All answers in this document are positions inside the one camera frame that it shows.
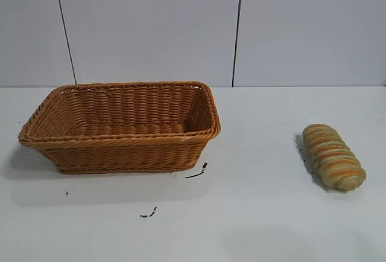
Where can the long striped twisted bread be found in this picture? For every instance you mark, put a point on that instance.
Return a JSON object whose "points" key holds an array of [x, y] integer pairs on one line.
{"points": [[331, 159]]}

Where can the brown woven wicker basket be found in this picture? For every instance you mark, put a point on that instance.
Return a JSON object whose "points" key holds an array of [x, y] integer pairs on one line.
{"points": [[126, 153]]}

